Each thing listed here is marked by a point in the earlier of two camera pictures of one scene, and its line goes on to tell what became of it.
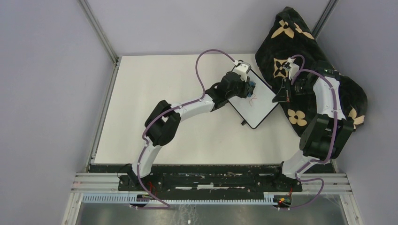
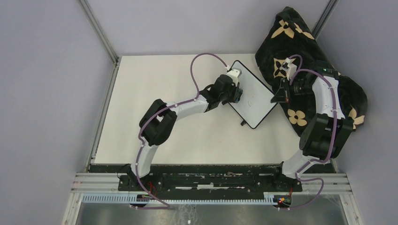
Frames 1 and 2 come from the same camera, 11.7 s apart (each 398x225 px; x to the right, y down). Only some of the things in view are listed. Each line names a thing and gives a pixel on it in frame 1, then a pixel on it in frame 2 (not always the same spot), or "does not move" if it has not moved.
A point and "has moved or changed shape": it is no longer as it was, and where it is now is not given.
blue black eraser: x=252 y=85 has moved or changed shape
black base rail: x=204 y=178 does not move
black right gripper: x=284 y=95 does not move
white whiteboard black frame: x=255 y=108 does not move
